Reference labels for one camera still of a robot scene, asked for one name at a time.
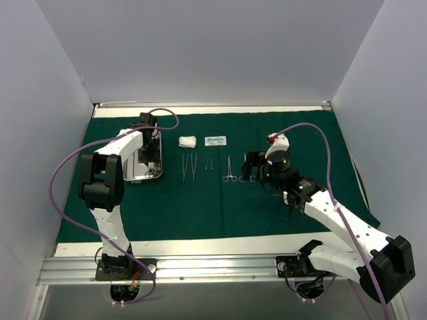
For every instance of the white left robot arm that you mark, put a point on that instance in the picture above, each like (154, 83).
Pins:
(102, 188)

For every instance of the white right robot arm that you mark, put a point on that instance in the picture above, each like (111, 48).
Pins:
(381, 264)

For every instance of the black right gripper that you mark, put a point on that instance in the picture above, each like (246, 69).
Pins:
(255, 165)

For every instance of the steel tweezers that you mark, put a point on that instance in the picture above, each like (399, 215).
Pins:
(184, 166)
(193, 158)

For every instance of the steel hemostat clamp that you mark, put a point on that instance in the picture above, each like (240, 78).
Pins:
(242, 179)
(229, 176)

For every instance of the white gauze pad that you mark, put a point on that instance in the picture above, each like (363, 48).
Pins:
(188, 142)

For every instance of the aluminium front frame rail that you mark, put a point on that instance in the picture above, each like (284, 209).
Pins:
(168, 270)

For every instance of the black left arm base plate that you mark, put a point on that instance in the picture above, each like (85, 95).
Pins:
(120, 269)

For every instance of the white green labelled packet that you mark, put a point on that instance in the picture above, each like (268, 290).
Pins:
(215, 141)

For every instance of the stainless steel instrument tray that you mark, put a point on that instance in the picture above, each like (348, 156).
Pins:
(134, 169)

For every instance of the steel surgical scissors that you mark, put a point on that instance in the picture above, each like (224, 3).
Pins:
(151, 170)

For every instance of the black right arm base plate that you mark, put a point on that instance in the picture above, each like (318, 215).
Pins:
(297, 266)

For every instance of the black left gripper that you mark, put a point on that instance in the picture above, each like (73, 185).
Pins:
(149, 154)

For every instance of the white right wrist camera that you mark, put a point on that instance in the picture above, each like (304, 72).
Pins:
(277, 143)

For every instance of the aluminium back frame rail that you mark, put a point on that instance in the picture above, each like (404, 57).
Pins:
(201, 104)

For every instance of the dark green surgical drape cloth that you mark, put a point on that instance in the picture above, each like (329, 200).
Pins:
(207, 208)

